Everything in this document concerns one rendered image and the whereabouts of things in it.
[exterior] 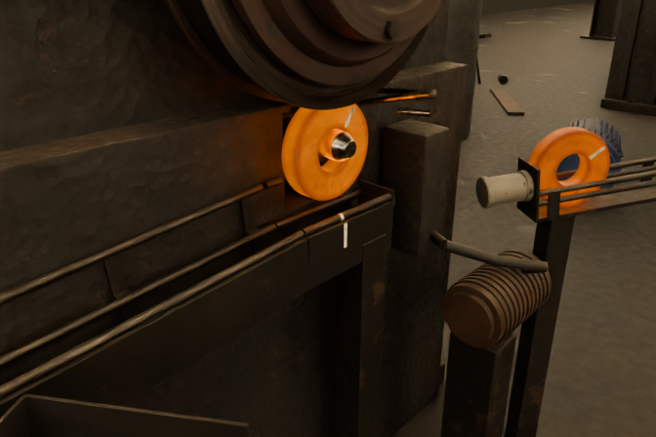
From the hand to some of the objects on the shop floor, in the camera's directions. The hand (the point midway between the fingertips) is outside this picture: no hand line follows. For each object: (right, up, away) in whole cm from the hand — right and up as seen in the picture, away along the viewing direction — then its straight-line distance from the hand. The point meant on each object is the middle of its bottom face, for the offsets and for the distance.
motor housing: (-64, -52, +48) cm, 95 cm away
